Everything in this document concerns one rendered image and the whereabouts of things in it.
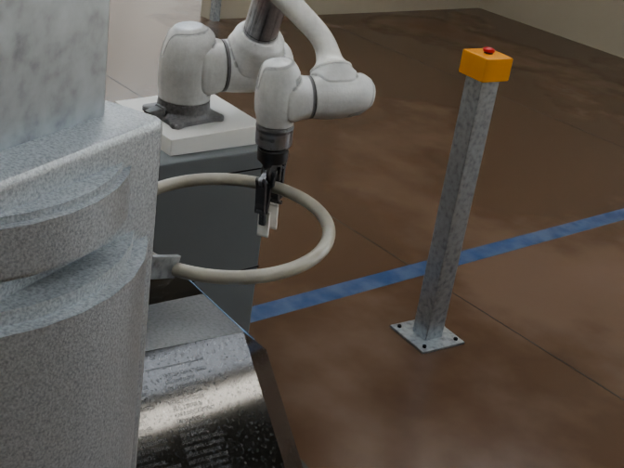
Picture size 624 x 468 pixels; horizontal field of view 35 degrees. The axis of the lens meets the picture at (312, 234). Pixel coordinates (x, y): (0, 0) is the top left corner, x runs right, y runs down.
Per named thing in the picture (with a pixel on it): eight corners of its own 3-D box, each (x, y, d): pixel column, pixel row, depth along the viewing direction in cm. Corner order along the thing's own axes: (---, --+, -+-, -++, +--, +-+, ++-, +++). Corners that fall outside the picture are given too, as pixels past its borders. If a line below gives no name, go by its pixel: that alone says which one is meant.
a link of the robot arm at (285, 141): (249, 124, 231) (247, 148, 234) (284, 133, 228) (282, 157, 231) (266, 112, 238) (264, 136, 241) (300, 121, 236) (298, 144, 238)
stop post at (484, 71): (464, 344, 366) (531, 59, 320) (422, 354, 355) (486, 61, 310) (430, 318, 381) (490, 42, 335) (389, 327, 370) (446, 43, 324)
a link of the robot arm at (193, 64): (150, 87, 295) (154, 15, 285) (209, 86, 302) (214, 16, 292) (163, 107, 282) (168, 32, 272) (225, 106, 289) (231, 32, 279)
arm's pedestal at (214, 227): (58, 338, 332) (66, 112, 298) (185, 306, 363) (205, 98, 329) (133, 418, 299) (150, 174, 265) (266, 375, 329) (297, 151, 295)
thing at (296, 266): (236, 315, 193) (237, 302, 191) (69, 227, 217) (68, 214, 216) (377, 232, 228) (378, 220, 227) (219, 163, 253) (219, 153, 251)
